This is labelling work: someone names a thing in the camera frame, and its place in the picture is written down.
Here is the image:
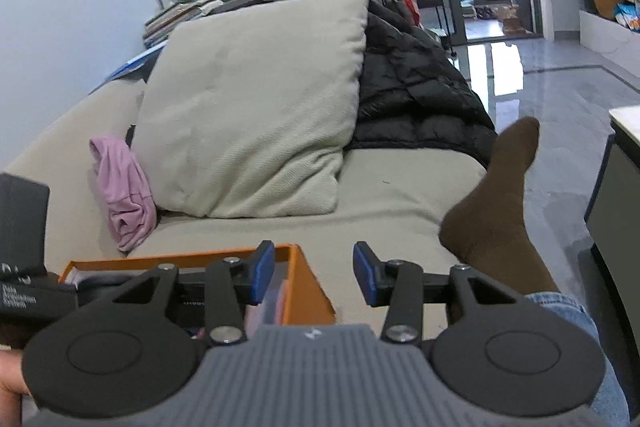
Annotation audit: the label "stack of books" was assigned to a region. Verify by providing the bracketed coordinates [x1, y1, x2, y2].
[142, 0, 224, 48]

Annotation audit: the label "black trolley cart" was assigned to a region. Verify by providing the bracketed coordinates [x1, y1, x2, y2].
[372, 0, 459, 58]

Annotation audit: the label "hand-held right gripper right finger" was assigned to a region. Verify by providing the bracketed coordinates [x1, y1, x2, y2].
[352, 240, 527, 349]

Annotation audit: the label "lilac garment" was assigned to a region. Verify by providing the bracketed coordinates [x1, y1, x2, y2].
[90, 136, 159, 253]

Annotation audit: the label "white low cabinet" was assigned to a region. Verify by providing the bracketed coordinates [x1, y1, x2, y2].
[579, 7, 640, 78]

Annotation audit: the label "right leg brown sock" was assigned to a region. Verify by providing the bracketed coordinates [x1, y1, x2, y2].
[439, 117, 632, 427]

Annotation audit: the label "person's left hand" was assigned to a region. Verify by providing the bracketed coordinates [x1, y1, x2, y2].
[0, 342, 32, 396]

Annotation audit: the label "beige sofa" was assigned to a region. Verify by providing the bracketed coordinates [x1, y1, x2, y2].
[0, 79, 501, 325]

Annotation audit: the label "orange cardboard box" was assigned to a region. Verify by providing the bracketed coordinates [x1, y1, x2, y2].
[59, 244, 337, 338]

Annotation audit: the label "blue snack packets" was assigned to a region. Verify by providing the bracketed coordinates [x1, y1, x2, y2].
[614, 0, 640, 31]

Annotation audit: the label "blue folder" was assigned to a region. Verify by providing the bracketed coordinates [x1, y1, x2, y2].
[102, 41, 169, 82]

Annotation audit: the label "beige cushion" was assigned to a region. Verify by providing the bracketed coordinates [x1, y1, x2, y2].
[131, 0, 369, 219]

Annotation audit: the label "black puffer jacket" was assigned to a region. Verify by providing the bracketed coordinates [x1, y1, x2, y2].
[345, 0, 498, 168]

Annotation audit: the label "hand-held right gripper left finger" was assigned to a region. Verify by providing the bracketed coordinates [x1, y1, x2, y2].
[112, 240, 276, 349]

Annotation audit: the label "dark coffee table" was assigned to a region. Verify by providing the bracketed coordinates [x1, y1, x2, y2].
[584, 106, 640, 308]

